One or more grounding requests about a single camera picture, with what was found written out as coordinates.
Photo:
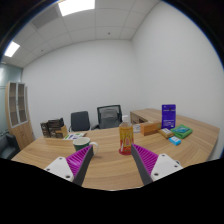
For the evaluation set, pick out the green and white mug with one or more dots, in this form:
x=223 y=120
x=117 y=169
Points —
x=80 y=143

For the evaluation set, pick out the small blue packet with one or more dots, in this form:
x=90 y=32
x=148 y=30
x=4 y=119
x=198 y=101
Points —
x=175 y=140

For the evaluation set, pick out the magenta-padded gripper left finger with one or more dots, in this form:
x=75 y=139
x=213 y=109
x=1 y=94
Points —
x=71 y=165

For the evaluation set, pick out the flat round red coaster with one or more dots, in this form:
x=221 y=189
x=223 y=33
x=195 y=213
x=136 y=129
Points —
x=124 y=153

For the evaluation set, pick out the wooden side desk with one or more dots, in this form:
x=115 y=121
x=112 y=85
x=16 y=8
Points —
x=146 y=115

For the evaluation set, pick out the tall purple box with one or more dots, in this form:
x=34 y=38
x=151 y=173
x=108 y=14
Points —
x=168 y=116

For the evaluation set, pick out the square ceiling light panel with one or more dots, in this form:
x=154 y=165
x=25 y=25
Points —
x=76 y=6
x=11 y=49

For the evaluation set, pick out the brown cardboard box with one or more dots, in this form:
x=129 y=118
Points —
x=63 y=132

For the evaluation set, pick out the yellow tea bottle white cap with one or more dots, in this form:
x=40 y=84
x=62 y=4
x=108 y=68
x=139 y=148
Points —
x=126 y=135

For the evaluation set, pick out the white printed paper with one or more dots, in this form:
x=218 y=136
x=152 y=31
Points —
x=136 y=128

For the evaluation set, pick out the white printed leaflet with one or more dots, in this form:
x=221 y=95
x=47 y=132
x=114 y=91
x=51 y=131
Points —
x=74 y=136

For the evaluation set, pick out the small tan box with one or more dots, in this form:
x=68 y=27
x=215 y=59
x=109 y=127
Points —
x=165 y=133

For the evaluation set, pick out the wooden cabinet with glass doors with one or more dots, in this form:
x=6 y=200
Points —
x=20 y=116

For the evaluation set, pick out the black mesh office chair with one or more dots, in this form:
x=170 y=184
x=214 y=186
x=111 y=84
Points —
x=108 y=116

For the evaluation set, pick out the large dark brown box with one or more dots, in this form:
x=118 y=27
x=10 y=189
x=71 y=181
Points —
x=55 y=123

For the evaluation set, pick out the black leather sofa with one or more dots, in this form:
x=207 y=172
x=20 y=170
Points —
x=7 y=148

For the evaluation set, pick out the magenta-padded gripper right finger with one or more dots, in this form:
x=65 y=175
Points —
x=156 y=165

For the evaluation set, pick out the green packet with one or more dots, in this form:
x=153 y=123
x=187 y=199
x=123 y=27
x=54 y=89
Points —
x=181 y=131

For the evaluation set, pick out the orange cardboard box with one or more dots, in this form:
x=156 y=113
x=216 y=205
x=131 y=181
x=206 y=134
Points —
x=150 y=128

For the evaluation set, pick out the grey ceiling air vent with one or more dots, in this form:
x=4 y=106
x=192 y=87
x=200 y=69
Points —
x=45 y=17

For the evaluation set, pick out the black fabric office chair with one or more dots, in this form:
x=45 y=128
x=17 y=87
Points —
x=80 y=120

